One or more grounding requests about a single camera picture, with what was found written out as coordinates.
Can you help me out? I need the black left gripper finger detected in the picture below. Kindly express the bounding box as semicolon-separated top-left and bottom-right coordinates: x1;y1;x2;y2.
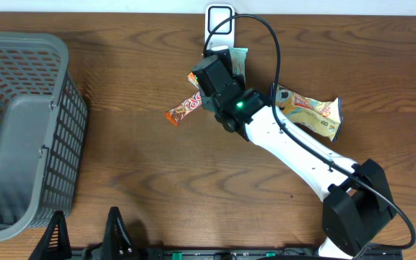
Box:
100;207;135;260
29;211;72;260

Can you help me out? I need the small orange snack packet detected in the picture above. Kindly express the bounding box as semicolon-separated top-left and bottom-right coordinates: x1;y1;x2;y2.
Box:
187;72;199;89

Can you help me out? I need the light teal snack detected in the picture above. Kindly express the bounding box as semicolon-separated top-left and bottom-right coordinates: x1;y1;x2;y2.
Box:
229;48;248;84

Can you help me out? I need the red Top chocolate bar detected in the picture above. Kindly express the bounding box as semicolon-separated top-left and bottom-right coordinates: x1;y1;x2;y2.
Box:
165;92;202;126

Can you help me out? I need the cream snack bag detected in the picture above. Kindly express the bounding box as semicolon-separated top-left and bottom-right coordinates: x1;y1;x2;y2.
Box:
270;85;343;142

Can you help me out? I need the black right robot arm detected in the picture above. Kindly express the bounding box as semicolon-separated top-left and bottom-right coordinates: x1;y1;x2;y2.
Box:
192;55;396;259

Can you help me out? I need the white barcode scanner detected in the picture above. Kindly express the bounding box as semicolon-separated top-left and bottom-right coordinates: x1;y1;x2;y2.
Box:
204;3;236;51

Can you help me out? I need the grey plastic mesh basket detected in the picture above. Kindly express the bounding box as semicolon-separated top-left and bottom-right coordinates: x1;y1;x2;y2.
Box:
0;32;88;241

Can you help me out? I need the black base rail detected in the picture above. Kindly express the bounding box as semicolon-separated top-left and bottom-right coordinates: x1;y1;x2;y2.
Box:
70;247;404;260

